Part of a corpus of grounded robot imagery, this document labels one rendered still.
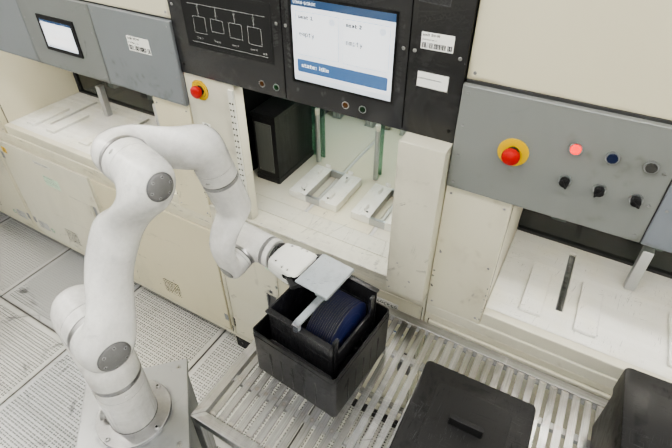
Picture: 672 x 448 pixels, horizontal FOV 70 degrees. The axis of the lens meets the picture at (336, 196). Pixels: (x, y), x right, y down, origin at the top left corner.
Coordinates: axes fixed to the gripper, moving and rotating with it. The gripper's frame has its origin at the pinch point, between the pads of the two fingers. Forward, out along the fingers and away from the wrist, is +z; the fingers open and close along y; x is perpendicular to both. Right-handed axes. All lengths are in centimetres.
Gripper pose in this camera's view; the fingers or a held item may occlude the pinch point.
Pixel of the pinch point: (323, 279)
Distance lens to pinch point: 124.1
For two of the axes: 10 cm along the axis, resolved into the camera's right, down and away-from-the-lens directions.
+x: 0.0, -8.0, -6.0
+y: -5.7, 4.9, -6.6
